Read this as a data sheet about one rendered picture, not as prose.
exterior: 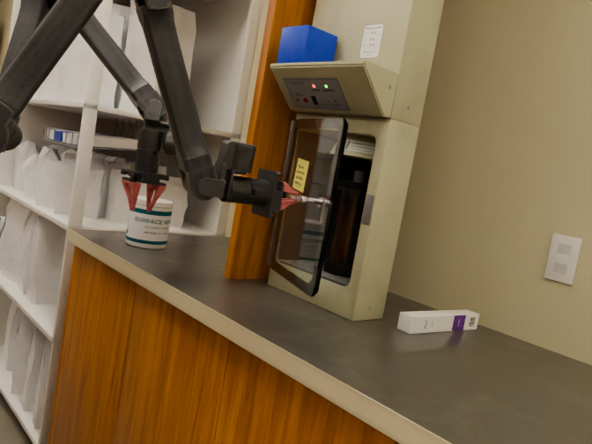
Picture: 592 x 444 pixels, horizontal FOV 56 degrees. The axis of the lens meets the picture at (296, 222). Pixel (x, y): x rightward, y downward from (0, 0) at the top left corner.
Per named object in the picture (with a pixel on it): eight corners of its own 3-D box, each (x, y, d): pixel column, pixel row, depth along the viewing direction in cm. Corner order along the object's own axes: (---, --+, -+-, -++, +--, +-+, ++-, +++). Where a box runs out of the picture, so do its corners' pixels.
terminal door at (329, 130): (270, 267, 150) (296, 119, 146) (314, 299, 122) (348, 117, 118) (268, 266, 150) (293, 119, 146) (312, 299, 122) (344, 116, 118)
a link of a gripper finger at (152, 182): (162, 215, 139) (167, 178, 138) (136, 213, 134) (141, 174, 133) (150, 210, 144) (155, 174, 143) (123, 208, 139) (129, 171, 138)
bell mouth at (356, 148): (362, 160, 154) (366, 141, 154) (414, 167, 141) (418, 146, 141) (317, 151, 142) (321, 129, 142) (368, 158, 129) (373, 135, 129)
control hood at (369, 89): (296, 112, 147) (302, 74, 147) (391, 118, 124) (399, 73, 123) (262, 103, 140) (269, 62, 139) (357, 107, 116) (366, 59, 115)
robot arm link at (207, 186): (184, 186, 116) (196, 194, 109) (195, 132, 115) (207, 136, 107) (236, 195, 122) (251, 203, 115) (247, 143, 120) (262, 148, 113)
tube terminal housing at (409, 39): (330, 282, 169) (377, 25, 161) (417, 315, 145) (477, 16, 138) (266, 284, 152) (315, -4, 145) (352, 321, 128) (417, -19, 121)
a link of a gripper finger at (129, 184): (156, 214, 138) (161, 177, 137) (129, 212, 133) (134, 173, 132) (144, 210, 143) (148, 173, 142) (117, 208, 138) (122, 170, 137)
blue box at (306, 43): (305, 73, 145) (311, 38, 144) (331, 73, 137) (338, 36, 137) (276, 63, 138) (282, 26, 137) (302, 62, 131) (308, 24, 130)
